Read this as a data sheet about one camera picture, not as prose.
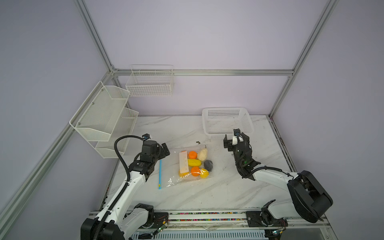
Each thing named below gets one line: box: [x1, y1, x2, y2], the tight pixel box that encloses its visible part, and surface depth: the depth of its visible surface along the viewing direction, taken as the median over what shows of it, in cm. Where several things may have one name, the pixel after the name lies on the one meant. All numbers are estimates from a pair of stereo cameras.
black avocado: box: [203, 159, 214, 172], surface depth 90 cm
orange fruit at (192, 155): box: [188, 150, 198, 160], surface depth 95 cm
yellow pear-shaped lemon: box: [200, 168, 210, 179], surface depth 86 cm
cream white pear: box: [198, 145, 208, 162], surface depth 94 cm
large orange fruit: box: [191, 166, 201, 177], surface depth 89 cm
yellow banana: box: [188, 159, 202, 167], surface depth 92 cm
